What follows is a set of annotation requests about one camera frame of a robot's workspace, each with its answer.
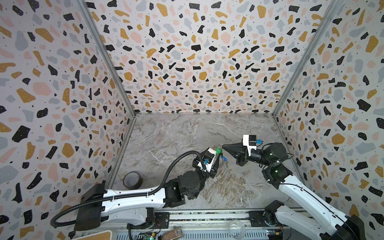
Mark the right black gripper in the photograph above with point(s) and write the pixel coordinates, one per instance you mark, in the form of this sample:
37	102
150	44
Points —
241	154

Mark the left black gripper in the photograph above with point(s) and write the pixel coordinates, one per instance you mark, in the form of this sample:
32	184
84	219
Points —
214	170

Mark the blue capped key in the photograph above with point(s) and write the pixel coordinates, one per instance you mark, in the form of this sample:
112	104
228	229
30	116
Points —
223	162

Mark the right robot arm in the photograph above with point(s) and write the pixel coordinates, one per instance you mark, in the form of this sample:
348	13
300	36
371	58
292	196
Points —
325	222

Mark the clear glass cup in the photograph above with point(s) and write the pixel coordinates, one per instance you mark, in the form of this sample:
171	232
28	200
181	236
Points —
236	230

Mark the grey tape roll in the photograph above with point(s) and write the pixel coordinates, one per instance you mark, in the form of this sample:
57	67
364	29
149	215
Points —
132	180

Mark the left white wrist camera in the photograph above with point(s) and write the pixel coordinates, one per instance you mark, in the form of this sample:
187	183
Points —
209	155

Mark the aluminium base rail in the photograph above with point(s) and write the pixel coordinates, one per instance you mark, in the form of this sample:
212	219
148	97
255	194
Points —
195	225

